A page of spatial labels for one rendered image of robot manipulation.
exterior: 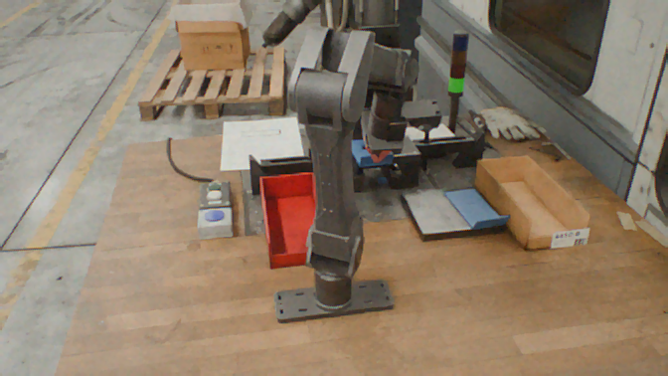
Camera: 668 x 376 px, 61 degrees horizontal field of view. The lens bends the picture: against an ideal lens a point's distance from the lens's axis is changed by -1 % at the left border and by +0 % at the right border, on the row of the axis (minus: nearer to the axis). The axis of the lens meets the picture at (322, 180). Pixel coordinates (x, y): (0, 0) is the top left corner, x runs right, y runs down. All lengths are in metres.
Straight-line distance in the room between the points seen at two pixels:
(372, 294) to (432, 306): 0.10
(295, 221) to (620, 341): 0.63
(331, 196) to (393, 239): 0.33
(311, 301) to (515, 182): 0.61
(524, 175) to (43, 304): 1.97
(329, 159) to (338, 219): 0.11
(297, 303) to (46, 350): 1.57
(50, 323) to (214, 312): 1.58
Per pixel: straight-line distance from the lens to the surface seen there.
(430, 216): 1.19
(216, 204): 1.23
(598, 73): 1.65
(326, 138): 0.79
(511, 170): 1.36
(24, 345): 2.48
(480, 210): 1.22
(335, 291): 0.94
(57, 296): 2.65
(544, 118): 1.86
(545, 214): 1.28
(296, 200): 1.26
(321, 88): 0.76
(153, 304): 1.04
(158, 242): 1.19
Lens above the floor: 1.56
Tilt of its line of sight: 30 degrees down
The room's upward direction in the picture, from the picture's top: 1 degrees counter-clockwise
